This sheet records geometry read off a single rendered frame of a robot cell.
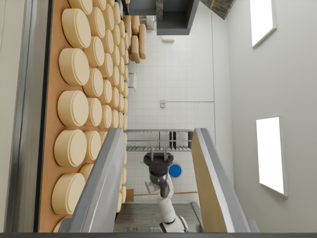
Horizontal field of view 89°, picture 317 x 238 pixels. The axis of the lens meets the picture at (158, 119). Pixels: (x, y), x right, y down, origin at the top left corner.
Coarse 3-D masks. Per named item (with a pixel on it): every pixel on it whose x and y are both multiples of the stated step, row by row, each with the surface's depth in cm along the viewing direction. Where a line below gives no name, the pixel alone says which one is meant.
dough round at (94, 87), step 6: (90, 72) 27; (96, 72) 28; (90, 78) 27; (96, 78) 28; (90, 84) 27; (96, 84) 28; (102, 84) 31; (84, 90) 27; (90, 90) 27; (96, 90) 28; (102, 90) 31; (90, 96) 29; (96, 96) 29
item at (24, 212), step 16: (48, 0) 24; (32, 16) 24; (32, 32) 24; (32, 48) 24; (32, 64) 23; (32, 80) 23; (32, 96) 23; (32, 112) 23; (32, 128) 22; (32, 144) 22; (32, 160) 22; (32, 176) 22; (16, 192) 22; (32, 192) 22; (16, 208) 21; (32, 208) 21; (16, 224) 21; (32, 224) 21
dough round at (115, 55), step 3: (114, 45) 41; (114, 48) 40; (117, 48) 43; (114, 51) 40; (117, 51) 43; (111, 54) 40; (114, 54) 40; (117, 54) 43; (111, 57) 41; (114, 57) 41; (117, 57) 43; (114, 60) 41; (117, 60) 43; (114, 63) 42; (117, 63) 43
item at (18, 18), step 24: (0, 0) 23; (24, 0) 24; (0, 24) 23; (24, 24) 23; (0, 48) 23; (24, 48) 23; (0, 72) 22; (24, 72) 23; (0, 96) 22; (24, 96) 23; (0, 120) 22; (0, 144) 21; (0, 168) 21; (0, 192) 21; (0, 216) 20
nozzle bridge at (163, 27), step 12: (132, 0) 77; (144, 0) 77; (156, 0) 63; (168, 0) 69; (180, 0) 69; (192, 0) 60; (132, 12) 78; (144, 12) 78; (156, 12) 69; (168, 12) 75; (180, 12) 75; (192, 12) 64; (156, 24) 75; (168, 24) 74; (180, 24) 74
